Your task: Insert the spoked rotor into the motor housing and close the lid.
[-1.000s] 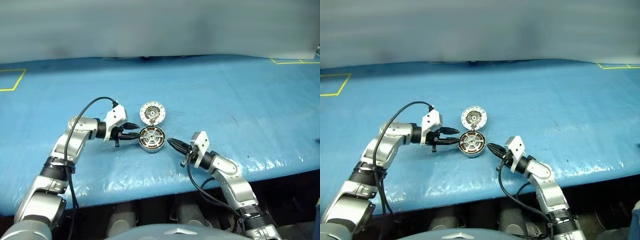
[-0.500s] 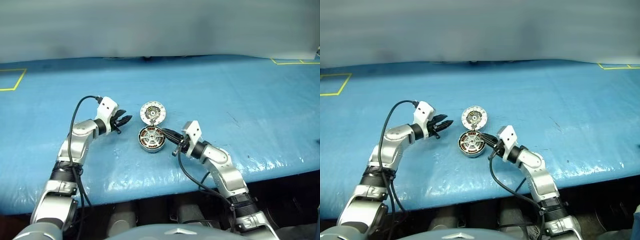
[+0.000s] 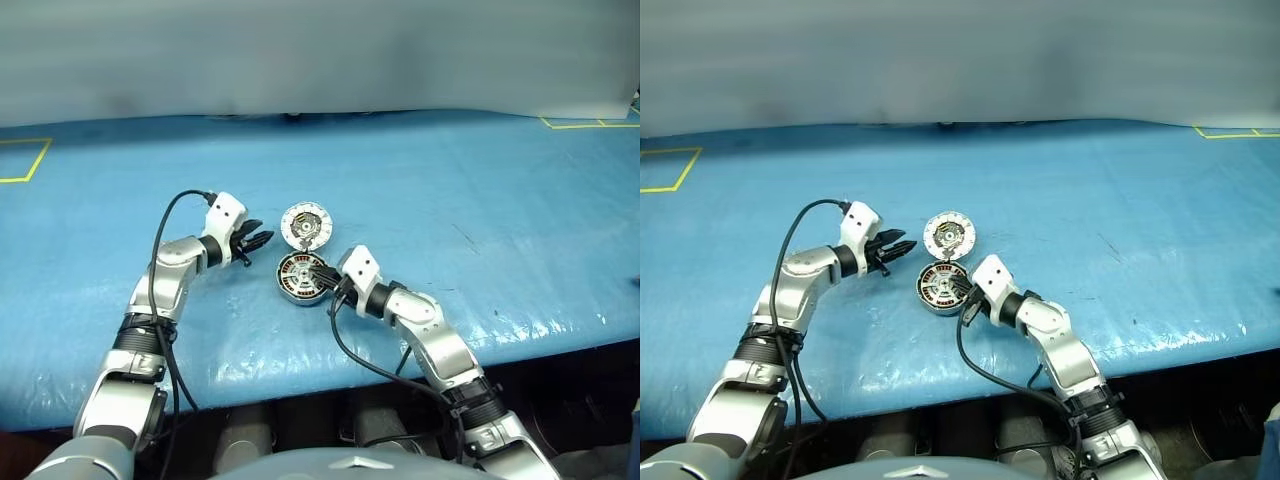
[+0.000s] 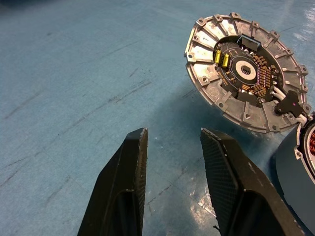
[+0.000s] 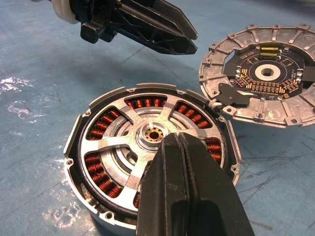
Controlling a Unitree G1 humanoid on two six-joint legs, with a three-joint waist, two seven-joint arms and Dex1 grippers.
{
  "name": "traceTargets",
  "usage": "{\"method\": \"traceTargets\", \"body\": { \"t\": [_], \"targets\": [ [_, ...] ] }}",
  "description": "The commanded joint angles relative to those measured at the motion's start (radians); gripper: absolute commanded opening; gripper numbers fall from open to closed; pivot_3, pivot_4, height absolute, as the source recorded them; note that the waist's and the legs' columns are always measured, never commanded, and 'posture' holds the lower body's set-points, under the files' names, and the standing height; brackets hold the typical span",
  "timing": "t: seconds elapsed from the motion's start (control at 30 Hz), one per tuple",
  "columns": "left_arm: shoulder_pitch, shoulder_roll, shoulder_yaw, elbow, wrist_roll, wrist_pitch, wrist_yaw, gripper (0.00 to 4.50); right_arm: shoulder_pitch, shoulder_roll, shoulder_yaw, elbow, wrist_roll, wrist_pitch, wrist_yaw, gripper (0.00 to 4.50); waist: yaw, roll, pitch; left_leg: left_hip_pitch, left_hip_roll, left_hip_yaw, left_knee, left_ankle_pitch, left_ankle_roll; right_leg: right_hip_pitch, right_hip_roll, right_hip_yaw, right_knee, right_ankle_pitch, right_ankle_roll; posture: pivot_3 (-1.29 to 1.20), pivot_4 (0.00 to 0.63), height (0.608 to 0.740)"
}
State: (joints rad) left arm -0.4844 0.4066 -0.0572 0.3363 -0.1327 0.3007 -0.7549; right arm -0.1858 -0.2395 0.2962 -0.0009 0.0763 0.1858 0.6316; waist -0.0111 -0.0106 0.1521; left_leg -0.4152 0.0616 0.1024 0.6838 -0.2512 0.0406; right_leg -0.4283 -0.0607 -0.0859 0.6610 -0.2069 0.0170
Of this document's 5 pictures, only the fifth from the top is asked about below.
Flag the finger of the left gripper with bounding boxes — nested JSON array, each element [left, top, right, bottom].
[[118, 0, 199, 40], [115, 9, 198, 56]]

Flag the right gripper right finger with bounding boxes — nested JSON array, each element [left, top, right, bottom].
[[179, 133, 256, 236]]

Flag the motor cover with circuit board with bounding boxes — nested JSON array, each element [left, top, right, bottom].
[[198, 23, 315, 129]]

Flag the motor stator housing copper coils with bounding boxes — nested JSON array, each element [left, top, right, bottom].
[[63, 83, 243, 233]]

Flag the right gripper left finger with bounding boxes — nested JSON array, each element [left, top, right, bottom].
[[136, 133, 196, 236]]

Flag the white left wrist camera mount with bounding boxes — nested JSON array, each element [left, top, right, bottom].
[[50, 0, 76, 25]]

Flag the blue plastic table cover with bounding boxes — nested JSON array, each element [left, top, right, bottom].
[[0, 0, 315, 236]]

